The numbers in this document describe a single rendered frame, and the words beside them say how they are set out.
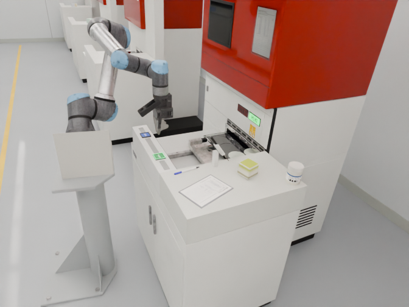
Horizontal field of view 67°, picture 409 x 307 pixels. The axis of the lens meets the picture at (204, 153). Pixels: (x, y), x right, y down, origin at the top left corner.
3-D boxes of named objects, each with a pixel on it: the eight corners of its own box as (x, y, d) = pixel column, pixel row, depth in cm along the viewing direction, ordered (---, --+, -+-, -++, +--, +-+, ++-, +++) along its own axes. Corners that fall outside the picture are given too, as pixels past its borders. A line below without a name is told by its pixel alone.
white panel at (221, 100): (206, 117, 244) (209, 67, 224) (265, 171, 182) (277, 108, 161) (202, 117, 243) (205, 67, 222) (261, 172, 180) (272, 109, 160)
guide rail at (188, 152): (229, 145, 206) (230, 142, 204) (230, 147, 205) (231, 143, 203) (157, 159, 186) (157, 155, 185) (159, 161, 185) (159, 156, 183)
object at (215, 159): (220, 161, 161) (223, 139, 154) (224, 165, 158) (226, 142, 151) (210, 164, 158) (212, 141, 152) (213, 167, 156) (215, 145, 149)
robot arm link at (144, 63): (131, 53, 144) (143, 58, 137) (150, 59, 152) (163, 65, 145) (126, 70, 146) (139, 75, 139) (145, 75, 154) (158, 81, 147)
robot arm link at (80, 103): (63, 120, 163) (62, 96, 165) (87, 123, 173) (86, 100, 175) (73, 113, 155) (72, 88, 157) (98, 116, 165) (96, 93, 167)
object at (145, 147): (147, 144, 202) (146, 124, 195) (177, 192, 160) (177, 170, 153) (132, 145, 199) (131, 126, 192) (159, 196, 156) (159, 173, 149)
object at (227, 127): (226, 134, 214) (227, 122, 209) (262, 167, 180) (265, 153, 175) (224, 135, 213) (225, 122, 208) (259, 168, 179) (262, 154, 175)
